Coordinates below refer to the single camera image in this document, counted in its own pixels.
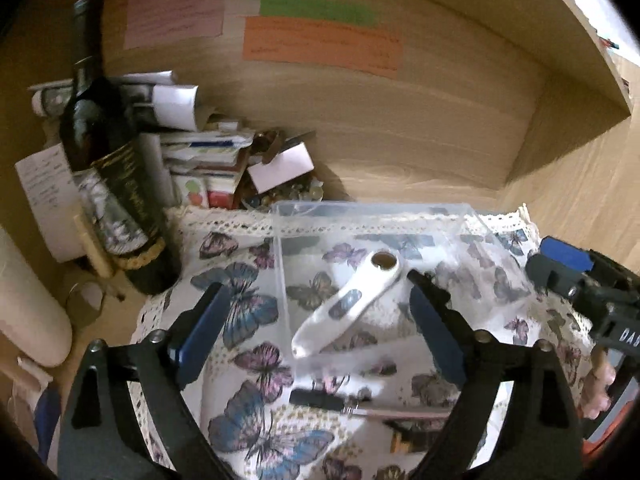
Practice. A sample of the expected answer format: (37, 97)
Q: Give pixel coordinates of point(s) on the dark wine bottle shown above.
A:
(112, 160)

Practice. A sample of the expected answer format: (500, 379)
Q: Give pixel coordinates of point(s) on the pink paper note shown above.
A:
(172, 15)

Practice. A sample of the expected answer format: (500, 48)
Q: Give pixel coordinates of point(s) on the butterfly print cloth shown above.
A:
(350, 350)

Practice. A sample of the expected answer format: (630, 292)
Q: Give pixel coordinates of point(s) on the white handwritten paper sheet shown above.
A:
(47, 200)

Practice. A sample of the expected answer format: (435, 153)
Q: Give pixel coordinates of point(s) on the clear plastic box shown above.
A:
(380, 270)

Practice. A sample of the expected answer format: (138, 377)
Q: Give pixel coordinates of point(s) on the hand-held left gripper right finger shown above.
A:
(437, 332)

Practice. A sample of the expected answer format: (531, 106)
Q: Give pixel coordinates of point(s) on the container of small trinkets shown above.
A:
(282, 180)

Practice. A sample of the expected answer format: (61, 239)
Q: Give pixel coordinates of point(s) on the wooden stick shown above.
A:
(92, 247)

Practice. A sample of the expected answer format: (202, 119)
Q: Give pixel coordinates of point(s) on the person's right hand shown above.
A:
(597, 385)

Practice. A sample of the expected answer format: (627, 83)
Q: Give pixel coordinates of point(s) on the green paper note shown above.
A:
(317, 10)

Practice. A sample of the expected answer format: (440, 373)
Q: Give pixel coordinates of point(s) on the white handheld thermometer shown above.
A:
(347, 302)

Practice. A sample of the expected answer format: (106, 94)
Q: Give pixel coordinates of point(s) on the small glass jar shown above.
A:
(85, 302)

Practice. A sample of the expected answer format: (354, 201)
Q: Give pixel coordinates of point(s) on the white paper roll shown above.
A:
(27, 300)

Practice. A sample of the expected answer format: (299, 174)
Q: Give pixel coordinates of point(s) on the pile of papers and booklets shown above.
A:
(185, 135)

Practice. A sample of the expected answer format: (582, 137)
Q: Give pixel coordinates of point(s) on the small dark box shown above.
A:
(412, 437)

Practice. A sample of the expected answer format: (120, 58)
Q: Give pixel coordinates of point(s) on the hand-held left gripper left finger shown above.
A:
(200, 332)

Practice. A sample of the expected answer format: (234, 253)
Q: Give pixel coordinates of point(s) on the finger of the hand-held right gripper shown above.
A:
(562, 260)

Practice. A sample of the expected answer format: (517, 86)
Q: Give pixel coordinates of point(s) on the orange paper note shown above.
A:
(322, 45)

